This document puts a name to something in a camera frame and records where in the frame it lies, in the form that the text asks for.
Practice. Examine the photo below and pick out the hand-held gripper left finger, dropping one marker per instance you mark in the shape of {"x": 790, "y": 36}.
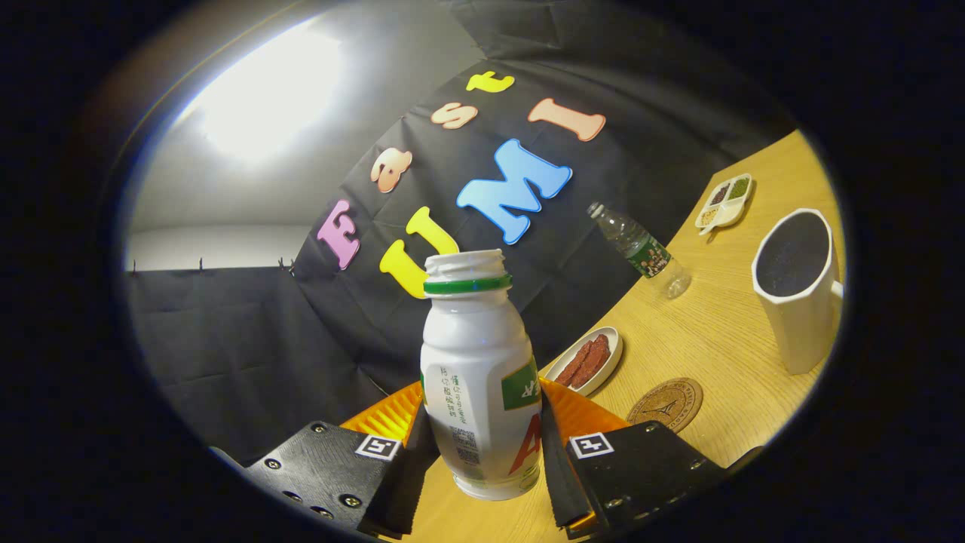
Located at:
{"x": 403, "y": 490}

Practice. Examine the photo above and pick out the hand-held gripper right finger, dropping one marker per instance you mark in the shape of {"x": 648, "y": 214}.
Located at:
{"x": 562, "y": 483}

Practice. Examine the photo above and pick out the round cork coaster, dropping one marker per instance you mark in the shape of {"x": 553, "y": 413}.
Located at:
{"x": 665, "y": 405}

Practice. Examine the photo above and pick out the white juice bottle green label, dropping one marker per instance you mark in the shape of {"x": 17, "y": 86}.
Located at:
{"x": 475, "y": 354}

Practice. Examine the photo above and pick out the clear plastic water bottle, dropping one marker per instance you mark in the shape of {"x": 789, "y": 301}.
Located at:
{"x": 641, "y": 249}

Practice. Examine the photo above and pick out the red sausage slices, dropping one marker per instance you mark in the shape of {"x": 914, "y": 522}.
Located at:
{"x": 584, "y": 362}

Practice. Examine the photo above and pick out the white oval plate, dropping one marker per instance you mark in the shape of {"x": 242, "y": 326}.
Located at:
{"x": 612, "y": 353}

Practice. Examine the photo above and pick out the wooden table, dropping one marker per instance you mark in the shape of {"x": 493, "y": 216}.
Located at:
{"x": 716, "y": 339}

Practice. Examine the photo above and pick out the black backdrop cloth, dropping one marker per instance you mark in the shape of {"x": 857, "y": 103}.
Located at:
{"x": 249, "y": 339}

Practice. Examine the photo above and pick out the white divided tray with beans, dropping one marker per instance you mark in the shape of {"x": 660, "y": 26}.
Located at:
{"x": 725, "y": 204}

